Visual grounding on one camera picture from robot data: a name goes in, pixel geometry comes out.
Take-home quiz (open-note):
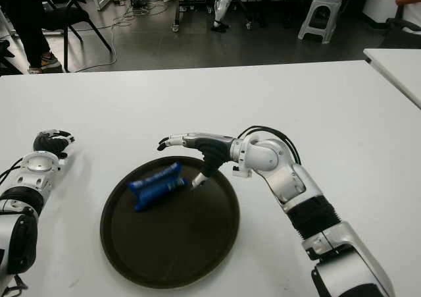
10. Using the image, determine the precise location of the white floor cable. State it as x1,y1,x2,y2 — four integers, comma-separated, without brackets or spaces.
74,12,139,72

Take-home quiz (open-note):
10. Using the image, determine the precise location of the black wheeled stand frame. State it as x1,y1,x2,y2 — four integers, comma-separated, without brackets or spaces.
170,0,254,33

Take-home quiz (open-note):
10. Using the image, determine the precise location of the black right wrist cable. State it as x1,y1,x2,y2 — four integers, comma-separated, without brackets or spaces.
236,124,303,165

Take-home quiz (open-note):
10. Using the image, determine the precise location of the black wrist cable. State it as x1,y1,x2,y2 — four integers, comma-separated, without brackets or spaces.
236,124,303,165
0,159,26,183

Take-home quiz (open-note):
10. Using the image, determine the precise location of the white humanoid robot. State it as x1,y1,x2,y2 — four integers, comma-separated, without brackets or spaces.
210,0,236,33

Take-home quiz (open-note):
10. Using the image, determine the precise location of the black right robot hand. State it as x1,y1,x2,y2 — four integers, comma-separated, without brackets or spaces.
157,132,236,191

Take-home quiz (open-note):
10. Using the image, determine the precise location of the round dark brown tray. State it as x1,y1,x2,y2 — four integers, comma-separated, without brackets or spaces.
99,155,241,290

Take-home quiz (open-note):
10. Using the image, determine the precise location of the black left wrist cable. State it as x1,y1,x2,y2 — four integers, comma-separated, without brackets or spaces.
0,159,26,183

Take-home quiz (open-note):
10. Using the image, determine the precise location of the person in black trousers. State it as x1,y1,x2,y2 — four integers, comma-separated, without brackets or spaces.
0,0,64,75

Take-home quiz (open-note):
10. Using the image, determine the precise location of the white side table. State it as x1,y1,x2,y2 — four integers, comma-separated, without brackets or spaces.
362,47,421,110

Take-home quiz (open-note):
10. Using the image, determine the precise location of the grey plastic stool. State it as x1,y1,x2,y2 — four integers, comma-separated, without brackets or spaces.
297,0,343,44

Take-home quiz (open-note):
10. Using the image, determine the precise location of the black folding chair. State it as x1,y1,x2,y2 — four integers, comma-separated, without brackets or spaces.
34,0,113,73

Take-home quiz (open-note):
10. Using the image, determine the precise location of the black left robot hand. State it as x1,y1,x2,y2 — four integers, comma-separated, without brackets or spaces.
33,129,76,159

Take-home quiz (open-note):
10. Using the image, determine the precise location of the blue Oreo packet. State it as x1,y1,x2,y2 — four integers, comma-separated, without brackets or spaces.
128,163,189,213

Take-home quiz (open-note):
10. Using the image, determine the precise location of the black left elbow cable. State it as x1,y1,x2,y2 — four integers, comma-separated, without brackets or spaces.
0,273,31,297

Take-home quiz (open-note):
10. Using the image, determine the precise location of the black office chair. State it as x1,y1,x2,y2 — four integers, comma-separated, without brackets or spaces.
378,5,421,49

